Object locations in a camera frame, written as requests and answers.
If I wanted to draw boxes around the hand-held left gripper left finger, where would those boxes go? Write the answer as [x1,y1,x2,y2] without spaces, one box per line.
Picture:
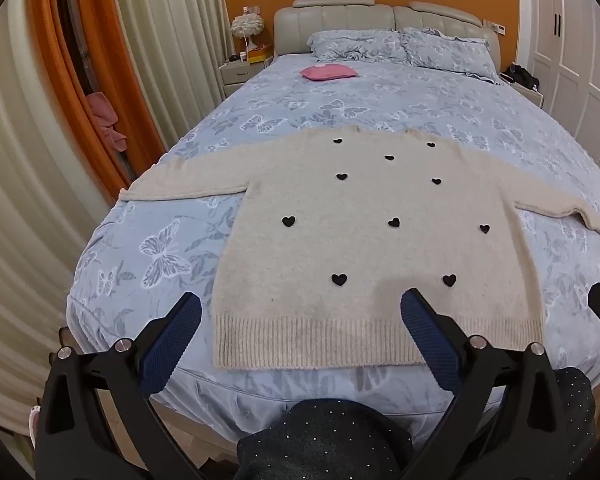
[34,291,203,480]

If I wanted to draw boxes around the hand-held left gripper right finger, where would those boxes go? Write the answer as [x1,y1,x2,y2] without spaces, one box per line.
[400,287,581,480]

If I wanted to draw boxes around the cream sweater with black hearts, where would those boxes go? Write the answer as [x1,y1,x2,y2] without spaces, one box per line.
[119,127,600,373]

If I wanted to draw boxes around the dark sparkly pants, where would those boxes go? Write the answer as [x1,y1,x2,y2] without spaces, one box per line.
[235,367,598,480]

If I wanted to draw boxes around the cream pleated curtain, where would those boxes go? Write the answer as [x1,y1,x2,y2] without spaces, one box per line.
[0,0,126,441]
[107,0,231,148]

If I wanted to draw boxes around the pink cloth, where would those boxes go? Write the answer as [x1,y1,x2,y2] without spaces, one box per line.
[86,91,128,153]

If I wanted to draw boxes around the white wardrobe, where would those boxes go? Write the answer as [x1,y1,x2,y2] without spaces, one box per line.
[517,0,600,171]

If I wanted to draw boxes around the beige nightstand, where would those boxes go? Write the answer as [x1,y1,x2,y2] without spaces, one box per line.
[218,57,268,98]

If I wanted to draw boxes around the pink cushion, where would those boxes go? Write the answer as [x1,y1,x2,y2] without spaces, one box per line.
[300,64,359,82]

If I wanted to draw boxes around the blue ruffled pillow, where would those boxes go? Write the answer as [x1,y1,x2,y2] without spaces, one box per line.
[307,29,408,63]
[400,26,501,83]

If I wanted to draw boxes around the white feather lamp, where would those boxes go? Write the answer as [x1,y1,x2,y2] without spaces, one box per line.
[230,12,266,53]

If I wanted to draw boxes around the beige padded headboard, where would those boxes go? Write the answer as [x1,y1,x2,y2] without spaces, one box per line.
[272,0,502,73]

